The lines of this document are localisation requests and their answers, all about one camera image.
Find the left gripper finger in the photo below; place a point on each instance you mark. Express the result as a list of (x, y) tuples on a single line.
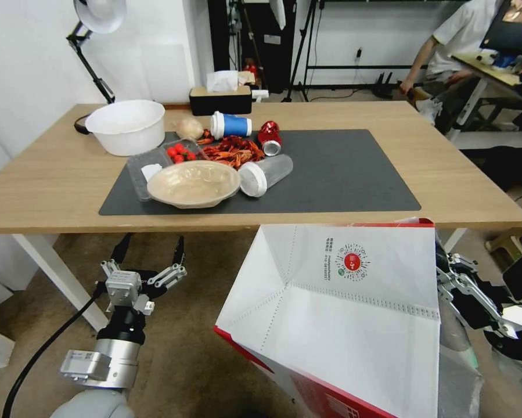
[(120, 252), (179, 257)]

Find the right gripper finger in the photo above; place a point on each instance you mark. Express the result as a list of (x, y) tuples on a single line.
[(450, 285), (463, 264)]

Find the red white paper delivery bag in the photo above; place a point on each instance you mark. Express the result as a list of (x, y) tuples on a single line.
[(352, 331)]

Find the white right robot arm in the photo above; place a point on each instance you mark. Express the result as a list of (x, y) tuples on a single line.
[(520, 383)]

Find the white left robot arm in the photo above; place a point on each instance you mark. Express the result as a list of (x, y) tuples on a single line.
[(91, 392)]

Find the white table leg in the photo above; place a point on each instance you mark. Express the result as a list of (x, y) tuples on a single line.
[(64, 278), (456, 239)]

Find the wooden stool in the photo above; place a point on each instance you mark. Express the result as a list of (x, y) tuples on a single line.
[(506, 246)]

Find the beige pulp bowl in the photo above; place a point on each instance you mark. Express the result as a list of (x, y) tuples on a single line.
[(193, 183)]

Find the grey crinkled plastic sheet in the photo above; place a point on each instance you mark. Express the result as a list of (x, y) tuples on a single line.
[(459, 383)]

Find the clear plastic clamshell box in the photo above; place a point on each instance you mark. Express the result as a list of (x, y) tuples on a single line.
[(136, 174)]

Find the red cherry tomatoes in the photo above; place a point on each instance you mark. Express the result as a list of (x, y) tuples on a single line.
[(180, 153)]

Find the red crayfish shell pile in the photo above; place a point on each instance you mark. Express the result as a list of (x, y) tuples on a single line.
[(234, 153)]

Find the clear plastic cup white lid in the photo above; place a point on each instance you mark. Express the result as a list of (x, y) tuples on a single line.
[(267, 174)]

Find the small red crayfish piece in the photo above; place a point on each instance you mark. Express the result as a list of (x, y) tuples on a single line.
[(205, 136)]

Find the white plastic basin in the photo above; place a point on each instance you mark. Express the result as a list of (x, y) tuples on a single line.
[(125, 126)]

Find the blue paper cup white lid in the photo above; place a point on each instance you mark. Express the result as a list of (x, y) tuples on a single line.
[(234, 125)]

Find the red crushed soda can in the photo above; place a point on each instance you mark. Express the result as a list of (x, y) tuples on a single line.
[(271, 137)]

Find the dark grey table mat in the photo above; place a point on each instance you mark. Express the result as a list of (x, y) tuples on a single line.
[(339, 174)]

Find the black tissue box wooden lid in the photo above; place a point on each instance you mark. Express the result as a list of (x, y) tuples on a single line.
[(219, 101)]

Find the white tissue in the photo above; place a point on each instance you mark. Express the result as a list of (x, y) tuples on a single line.
[(221, 80)]

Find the white power strip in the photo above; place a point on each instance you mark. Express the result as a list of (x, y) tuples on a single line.
[(260, 94)]

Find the black router with antennas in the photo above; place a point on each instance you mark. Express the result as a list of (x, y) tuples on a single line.
[(382, 85)]

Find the person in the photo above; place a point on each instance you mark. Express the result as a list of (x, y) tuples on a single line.
[(454, 48)]

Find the black light stand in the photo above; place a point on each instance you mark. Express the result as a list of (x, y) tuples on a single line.
[(243, 39)]

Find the black tripod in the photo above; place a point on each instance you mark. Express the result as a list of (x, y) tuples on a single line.
[(306, 48)]

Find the white softbox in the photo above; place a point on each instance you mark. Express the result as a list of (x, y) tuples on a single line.
[(279, 13)]

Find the left pale wrist camera box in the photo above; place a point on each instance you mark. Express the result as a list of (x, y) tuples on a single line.
[(122, 285)]

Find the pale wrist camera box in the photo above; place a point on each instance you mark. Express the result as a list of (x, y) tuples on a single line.
[(122, 285), (517, 315)]

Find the right pale wrist camera box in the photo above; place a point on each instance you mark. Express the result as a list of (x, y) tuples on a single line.
[(517, 315)]

